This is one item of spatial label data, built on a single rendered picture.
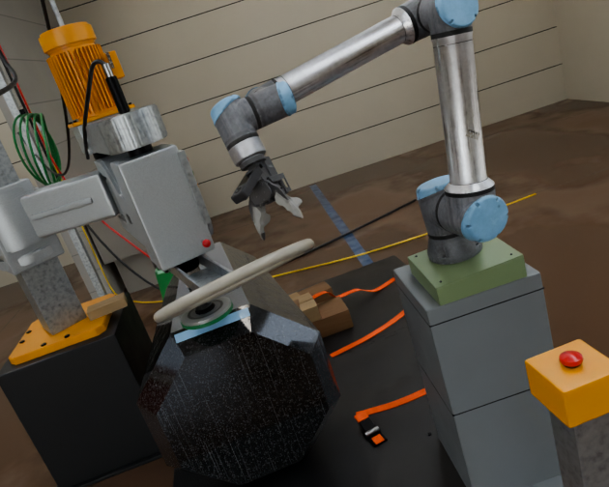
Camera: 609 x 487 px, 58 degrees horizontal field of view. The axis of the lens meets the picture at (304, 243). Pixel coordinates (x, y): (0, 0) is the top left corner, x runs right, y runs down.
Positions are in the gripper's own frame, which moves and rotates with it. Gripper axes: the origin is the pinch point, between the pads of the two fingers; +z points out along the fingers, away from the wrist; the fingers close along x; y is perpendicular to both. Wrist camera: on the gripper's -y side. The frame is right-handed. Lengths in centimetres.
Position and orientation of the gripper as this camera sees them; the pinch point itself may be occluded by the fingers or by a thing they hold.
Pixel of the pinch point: (281, 231)
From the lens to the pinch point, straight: 141.3
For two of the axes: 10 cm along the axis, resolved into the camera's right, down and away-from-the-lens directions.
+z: 4.5, 8.9, -0.2
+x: -6.9, 3.6, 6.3
